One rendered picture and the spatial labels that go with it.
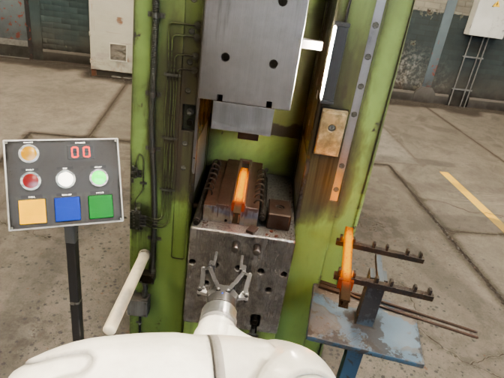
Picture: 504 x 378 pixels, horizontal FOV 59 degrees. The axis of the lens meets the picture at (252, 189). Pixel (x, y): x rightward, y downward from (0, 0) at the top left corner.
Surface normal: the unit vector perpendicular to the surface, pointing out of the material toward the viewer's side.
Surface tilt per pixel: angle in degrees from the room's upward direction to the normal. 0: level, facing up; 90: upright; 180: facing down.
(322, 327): 0
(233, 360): 7
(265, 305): 90
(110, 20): 90
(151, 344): 14
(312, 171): 90
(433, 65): 90
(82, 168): 60
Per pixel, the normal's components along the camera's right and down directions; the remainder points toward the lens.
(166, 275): -0.06, 0.44
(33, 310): 0.13, -0.88
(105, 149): 0.38, -0.04
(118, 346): 0.05, -0.97
